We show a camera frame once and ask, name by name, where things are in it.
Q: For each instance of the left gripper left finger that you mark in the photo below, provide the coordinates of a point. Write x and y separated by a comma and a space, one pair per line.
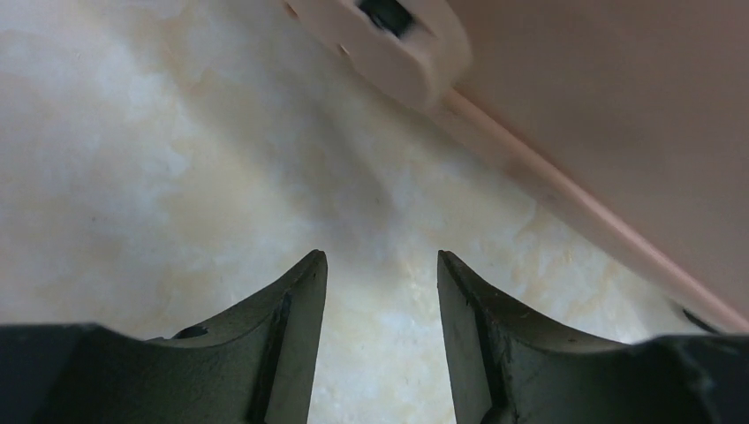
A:
252, 363

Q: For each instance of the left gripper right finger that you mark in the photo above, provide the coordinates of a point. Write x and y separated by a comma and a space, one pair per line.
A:
511, 364

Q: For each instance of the pink suitcase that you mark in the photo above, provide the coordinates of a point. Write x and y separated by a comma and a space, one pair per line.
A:
627, 119

